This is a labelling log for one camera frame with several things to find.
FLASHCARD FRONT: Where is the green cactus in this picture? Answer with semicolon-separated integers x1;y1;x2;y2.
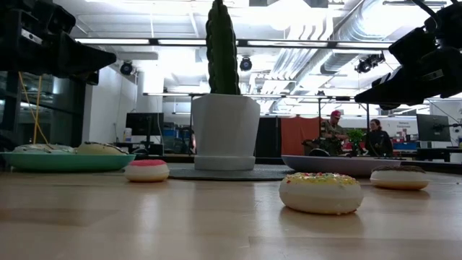
205;0;242;96

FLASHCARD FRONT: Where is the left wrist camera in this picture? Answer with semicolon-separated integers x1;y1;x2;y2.
35;1;77;35

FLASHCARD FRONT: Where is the lavender plate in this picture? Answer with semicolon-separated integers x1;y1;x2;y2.
281;154;404;178

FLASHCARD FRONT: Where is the orange partition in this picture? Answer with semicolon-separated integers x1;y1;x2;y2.
280;116;322;156

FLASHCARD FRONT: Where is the pink iced donut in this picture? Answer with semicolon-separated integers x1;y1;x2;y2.
123;159;170;183

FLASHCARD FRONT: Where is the black computer monitor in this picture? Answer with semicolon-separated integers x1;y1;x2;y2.
416;113;452;142
125;112;165;155

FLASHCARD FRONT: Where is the white faceted plant pot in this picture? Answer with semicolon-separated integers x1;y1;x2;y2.
191;92;261;171

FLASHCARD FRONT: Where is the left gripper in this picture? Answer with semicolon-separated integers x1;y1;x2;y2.
0;0;117;86

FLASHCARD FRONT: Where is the black aluminium rig frame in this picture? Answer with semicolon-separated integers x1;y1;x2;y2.
74;37;394;51

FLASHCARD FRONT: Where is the yellow sprinkled donut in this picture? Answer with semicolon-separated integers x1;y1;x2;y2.
278;171;365;216

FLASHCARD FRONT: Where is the black partition panel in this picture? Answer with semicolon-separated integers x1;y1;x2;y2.
254;116;282;159

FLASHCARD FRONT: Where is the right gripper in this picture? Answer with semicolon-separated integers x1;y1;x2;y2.
354;3;462;111

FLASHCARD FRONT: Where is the round gray mat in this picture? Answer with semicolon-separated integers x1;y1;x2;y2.
167;162;295;181

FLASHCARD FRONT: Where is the person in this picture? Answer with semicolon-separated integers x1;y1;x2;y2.
364;118;394;158
320;110;350;157

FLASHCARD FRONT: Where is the yellow extension cord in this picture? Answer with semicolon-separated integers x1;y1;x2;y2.
17;71;51;146

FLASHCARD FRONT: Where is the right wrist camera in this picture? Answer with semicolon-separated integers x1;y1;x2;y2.
388;25;438;69

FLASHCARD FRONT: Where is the chocolate iced donut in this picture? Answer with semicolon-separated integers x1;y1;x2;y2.
370;165;430;191

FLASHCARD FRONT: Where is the teal plate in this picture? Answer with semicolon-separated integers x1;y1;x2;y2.
0;151;137;173

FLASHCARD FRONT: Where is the green potted plant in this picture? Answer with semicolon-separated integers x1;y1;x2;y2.
347;128;366;155

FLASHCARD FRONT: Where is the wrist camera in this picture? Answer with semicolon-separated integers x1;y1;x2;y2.
35;1;77;35
388;25;438;69

